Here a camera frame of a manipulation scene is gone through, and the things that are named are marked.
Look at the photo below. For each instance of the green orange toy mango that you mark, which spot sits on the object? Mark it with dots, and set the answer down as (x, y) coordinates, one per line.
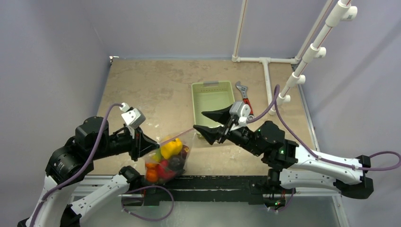
(157, 157)

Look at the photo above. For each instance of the dark purple toy plum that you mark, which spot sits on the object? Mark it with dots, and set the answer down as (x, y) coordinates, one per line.
(176, 163)

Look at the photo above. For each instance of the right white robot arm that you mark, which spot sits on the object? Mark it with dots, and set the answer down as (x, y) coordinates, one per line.
(291, 165)

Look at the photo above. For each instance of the black base bar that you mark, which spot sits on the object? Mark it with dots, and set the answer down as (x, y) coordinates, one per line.
(252, 189)

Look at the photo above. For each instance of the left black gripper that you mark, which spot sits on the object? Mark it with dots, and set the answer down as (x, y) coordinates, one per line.
(140, 144)

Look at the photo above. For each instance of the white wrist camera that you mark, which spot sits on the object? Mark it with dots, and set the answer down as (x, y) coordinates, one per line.
(241, 113)
(132, 117)

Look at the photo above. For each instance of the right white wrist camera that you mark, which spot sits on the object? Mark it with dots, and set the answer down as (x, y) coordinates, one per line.
(241, 113)

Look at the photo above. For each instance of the clear zip top bag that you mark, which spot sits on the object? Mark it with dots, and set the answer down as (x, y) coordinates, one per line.
(187, 138)

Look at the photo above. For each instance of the orange toy pumpkin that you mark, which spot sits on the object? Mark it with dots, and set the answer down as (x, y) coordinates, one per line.
(151, 172)

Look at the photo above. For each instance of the red toy tomato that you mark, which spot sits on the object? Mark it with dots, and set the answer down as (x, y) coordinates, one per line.
(164, 173)

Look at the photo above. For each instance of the green plastic basket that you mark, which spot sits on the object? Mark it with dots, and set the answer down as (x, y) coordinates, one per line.
(210, 96)

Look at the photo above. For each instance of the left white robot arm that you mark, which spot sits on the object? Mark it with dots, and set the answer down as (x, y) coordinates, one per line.
(69, 165)

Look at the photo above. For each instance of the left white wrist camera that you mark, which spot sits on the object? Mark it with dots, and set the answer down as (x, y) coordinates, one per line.
(132, 117)

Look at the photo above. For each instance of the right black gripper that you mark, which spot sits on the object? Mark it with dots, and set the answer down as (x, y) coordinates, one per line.
(225, 129)

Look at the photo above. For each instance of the grey adjustable wrench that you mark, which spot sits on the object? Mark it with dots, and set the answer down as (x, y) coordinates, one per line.
(243, 90)

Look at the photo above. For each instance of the white pvc pipe frame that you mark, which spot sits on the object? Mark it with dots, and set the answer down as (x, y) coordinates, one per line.
(312, 48)

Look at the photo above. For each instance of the yellow toy bell pepper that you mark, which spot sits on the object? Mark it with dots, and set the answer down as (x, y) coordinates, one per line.
(171, 148)

